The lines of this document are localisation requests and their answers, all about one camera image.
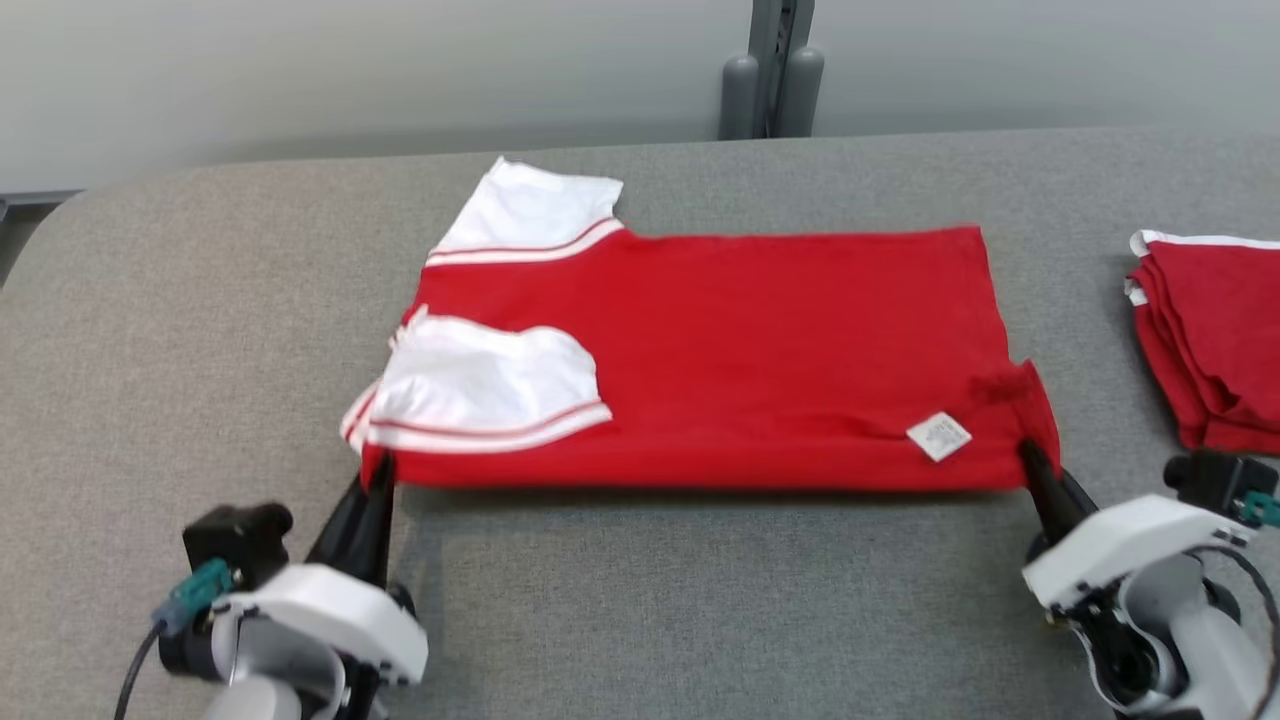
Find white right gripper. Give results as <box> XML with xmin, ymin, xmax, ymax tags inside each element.
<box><xmin>1017</xmin><ymin>444</ymin><xmax>1256</xmax><ymax>611</ymax></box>

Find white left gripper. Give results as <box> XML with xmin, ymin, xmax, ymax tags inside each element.
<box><xmin>210</xmin><ymin>455</ymin><xmax>429</xmax><ymax>691</ymax></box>

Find black cable with teal plug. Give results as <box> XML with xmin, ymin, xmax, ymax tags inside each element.
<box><xmin>115</xmin><ymin>558</ymin><xmax>236</xmax><ymax>720</ymax></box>
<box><xmin>1190</xmin><ymin>490</ymin><xmax>1280</xmax><ymax>720</ymax></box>

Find grey metal post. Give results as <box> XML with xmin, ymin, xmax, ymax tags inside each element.
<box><xmin>750</xmin><ymin>0</ymin><xmax>816</xmax><ymax>139</ymax></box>

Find grey cylinder bumper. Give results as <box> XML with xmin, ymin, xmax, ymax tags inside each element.
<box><xmin>785</xmin><ymin>45</ymin><xmax>826</xmax><ymax>138</ymax></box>
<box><xmin>720</xmin><ymin>55</ymin><xmax>761</xmax><ymax>141</ymax></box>

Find red T-shirt with white sleeves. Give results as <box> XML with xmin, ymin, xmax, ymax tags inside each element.
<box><xmin>340</xmin><ymin>157</ymin><xmax>1063</xmax><ymax>493</ymax></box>

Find red shorts with white stripes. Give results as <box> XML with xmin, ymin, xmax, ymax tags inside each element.
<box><xmin>1125</xmin><ymin>230</ymin><xmax>1280</xmax><ymax>456</ymax></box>

